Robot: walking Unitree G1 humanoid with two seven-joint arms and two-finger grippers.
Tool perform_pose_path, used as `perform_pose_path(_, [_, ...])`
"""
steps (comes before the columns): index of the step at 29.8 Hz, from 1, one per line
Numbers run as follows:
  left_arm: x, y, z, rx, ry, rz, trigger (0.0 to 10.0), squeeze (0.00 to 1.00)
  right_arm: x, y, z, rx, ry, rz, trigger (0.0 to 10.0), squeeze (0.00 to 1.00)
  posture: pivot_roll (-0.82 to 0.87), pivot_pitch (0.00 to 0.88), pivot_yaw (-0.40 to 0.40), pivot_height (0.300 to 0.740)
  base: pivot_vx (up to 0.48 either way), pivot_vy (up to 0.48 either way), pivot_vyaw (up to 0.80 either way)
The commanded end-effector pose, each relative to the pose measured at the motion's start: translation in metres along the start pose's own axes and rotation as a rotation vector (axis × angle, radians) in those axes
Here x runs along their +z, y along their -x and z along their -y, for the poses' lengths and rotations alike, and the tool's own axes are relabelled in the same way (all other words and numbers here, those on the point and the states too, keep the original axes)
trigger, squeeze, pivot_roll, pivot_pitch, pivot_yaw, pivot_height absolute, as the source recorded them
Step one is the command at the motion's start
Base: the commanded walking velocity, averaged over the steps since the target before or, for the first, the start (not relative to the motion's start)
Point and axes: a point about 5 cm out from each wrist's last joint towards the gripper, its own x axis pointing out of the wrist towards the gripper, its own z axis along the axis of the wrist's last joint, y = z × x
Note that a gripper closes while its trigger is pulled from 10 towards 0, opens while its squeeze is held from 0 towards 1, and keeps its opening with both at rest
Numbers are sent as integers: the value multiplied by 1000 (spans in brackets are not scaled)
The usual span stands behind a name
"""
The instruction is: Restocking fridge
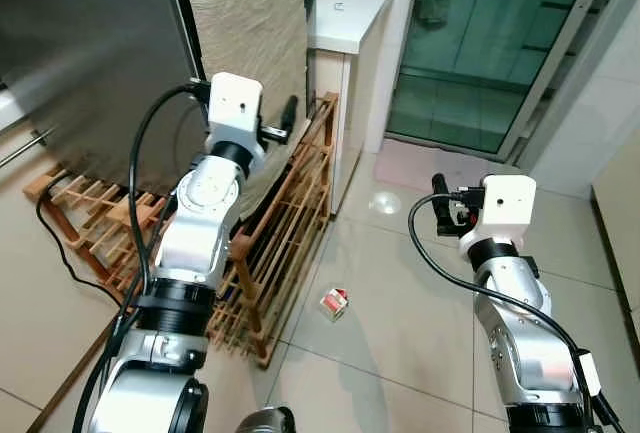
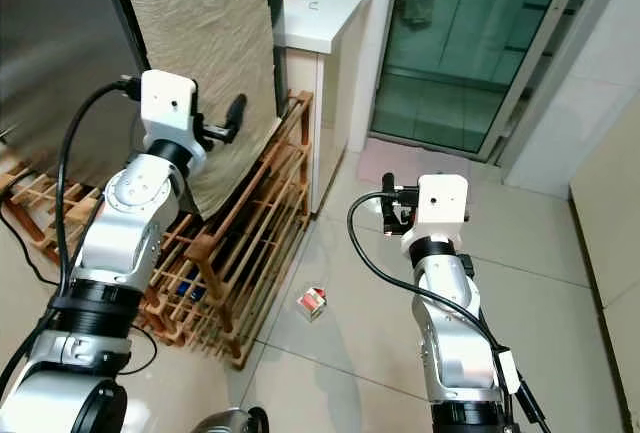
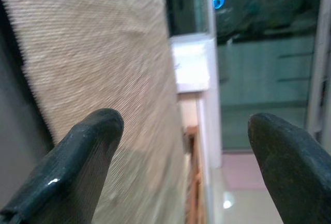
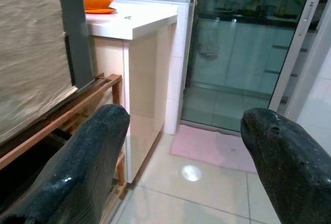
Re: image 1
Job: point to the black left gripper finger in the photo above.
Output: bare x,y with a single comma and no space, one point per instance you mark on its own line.
291,118

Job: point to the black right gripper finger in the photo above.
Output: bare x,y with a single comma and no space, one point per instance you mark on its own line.
439,187

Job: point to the beige cloth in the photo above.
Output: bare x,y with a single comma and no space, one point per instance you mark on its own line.
250,23

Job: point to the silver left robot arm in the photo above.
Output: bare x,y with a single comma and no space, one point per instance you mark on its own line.
195,233

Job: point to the grey steel fridge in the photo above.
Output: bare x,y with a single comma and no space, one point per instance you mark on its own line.
90,43

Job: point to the pink floor mat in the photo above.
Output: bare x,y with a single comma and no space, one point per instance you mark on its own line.
420,165

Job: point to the wooden slatted rack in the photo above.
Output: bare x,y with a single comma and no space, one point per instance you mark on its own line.
290,233

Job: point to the aluminium framed glass door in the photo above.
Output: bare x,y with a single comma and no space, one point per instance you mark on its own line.
480,43

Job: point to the red white small carton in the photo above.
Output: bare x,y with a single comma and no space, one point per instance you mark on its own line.
333,305

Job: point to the robot left leg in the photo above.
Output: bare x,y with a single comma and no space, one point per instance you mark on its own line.
265,421

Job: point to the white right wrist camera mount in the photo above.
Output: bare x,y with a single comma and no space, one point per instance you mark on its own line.
508,203

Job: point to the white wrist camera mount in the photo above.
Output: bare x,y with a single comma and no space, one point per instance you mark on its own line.
508,203
235,103

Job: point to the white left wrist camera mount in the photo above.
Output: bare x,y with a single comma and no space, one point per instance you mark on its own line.
235,103

